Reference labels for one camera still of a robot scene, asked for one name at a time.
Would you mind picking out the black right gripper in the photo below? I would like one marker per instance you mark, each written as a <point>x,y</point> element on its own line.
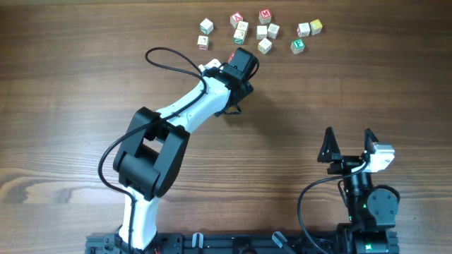
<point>344,163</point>

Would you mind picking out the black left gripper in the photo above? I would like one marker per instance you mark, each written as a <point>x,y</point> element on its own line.
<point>250,89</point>

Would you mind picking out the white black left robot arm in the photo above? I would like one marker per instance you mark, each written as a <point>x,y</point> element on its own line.
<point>151,152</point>

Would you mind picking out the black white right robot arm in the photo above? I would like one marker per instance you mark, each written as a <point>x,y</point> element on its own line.
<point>372,209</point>

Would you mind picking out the red letter Q block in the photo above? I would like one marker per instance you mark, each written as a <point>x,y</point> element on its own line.
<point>231,57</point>

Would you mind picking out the wooden block yellow side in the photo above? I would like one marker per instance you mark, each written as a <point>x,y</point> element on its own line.
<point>264,46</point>

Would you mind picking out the plain wooden picture block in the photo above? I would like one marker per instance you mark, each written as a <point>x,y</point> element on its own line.
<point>243,26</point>

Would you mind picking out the wooden block green N side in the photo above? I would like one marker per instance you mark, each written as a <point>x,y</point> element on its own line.
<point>261,32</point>

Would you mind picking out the wooden block teal edge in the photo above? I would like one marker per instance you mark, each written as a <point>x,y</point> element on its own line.
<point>206,26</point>

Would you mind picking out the red letter A block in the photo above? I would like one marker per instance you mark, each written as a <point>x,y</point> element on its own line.
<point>235,18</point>

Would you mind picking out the green letter F block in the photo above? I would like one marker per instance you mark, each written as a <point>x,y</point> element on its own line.
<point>297,46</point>

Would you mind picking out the red letter M block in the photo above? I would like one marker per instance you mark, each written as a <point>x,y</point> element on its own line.
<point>265,16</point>

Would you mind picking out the wooden block red blue side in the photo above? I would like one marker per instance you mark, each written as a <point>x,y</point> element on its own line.
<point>303,29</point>

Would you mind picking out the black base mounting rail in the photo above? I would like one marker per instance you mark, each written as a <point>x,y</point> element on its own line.
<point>198,243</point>

